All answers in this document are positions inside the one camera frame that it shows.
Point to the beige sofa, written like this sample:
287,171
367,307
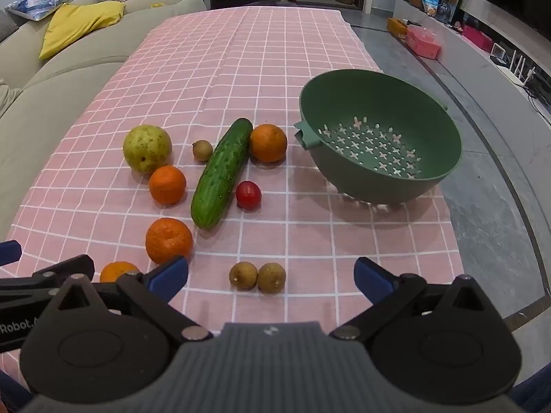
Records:
64,81

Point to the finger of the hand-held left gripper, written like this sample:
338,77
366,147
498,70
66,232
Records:
64,266
10,252

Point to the yellow-green pear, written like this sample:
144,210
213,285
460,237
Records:
147,148

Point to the orange box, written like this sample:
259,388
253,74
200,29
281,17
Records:
397,26

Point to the green plastic colander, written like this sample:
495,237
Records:
344,107

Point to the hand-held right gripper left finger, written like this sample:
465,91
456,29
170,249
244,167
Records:
168,274

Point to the blue snack bag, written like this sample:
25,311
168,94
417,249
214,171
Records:
429,4

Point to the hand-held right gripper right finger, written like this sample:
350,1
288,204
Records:
373,277

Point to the blue printed pillow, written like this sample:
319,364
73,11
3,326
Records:
38,2

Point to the magenta box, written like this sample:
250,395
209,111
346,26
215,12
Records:
478,38

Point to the white router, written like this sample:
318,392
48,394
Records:
518,71

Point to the yellow pillow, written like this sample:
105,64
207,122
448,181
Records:
77,26

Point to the green cucumber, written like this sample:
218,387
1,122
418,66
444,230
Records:
219,176

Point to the pink checked tablecloth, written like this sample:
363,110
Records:
258,73

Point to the red tomato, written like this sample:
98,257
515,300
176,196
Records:
248,195

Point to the pink box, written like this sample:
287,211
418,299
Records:
424,42

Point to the grey cushion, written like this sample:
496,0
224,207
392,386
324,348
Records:
7,26

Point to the brown longan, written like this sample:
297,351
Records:
271,278
243,275
202,150

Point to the orange tangerine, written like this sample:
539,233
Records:
116,271
167,185
168,241
268,143

